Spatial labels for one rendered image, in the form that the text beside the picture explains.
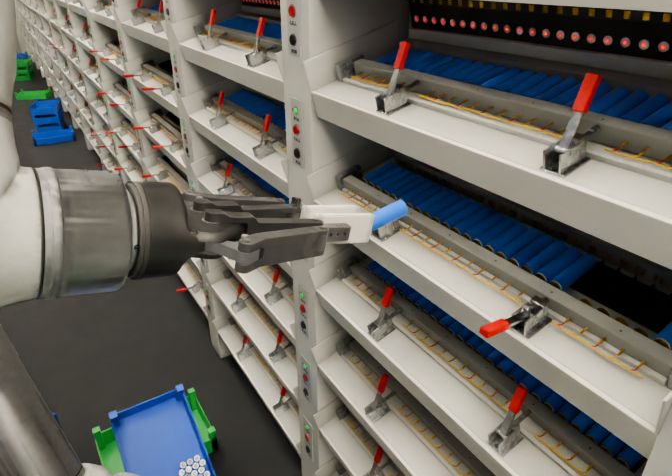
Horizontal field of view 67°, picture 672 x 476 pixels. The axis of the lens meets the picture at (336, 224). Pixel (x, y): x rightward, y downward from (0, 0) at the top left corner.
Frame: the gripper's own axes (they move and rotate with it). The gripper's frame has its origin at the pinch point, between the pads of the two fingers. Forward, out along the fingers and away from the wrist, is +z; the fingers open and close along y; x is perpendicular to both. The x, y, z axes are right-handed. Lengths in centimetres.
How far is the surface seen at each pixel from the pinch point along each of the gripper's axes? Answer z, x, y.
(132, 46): 27, -4, 173
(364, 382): 35, 44, 22
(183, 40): 20, -12, 103
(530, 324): 20.0, 7.6, -12.6
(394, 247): 21.4, 8.7, 11.3
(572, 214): 15.9, -6.3, -14.7
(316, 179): 20.8, 4.9, 32.8
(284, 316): 33, 45, 51
